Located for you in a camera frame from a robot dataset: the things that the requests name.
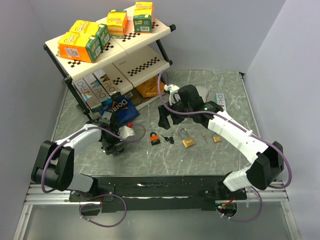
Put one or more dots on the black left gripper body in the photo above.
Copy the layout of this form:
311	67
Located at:
108	143

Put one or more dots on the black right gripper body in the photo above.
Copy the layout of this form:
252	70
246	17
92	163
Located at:
179	107

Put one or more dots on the black head key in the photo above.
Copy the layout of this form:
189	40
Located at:
169	140

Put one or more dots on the orange padlock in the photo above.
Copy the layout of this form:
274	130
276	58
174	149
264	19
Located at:
154	139

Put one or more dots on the long shackle brass padlock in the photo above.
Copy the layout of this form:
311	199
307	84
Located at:
187	140

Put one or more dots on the small silver keys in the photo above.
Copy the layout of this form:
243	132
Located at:
204	135

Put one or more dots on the small brass padlock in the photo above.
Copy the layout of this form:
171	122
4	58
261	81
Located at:
216	138

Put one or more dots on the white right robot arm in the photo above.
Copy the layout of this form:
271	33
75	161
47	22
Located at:
266	161

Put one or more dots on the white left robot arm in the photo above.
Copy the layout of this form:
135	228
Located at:
55	162

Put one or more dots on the teal white RIO box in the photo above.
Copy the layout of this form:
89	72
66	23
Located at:
220	100

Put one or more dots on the orange honey dijon bag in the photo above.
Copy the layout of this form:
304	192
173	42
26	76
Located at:
149	88

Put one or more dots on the blue Doritos bag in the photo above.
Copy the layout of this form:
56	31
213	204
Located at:
122	107

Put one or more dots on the middle RIO box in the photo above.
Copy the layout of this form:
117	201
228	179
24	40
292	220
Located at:
98	89

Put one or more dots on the right RIO box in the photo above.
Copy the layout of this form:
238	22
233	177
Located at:
107	83

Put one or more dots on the beige two tier shelf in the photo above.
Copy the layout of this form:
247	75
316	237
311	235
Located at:
137	56

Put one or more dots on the green yellow sponge box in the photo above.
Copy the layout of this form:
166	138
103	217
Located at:
143	17

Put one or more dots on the front orange sponge box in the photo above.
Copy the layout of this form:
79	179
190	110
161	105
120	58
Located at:
79	46

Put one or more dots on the yellow orange sponge pack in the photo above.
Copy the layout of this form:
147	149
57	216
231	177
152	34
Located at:
116	22

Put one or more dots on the rear yellow sponge box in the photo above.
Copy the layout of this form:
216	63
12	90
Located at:
99	30

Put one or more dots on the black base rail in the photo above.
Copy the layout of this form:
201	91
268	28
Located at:
175	192

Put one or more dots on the left aluminium frame rail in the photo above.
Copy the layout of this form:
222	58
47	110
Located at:
35	196

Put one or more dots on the aluminium frame rail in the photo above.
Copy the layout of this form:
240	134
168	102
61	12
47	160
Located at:
267	195
35	196

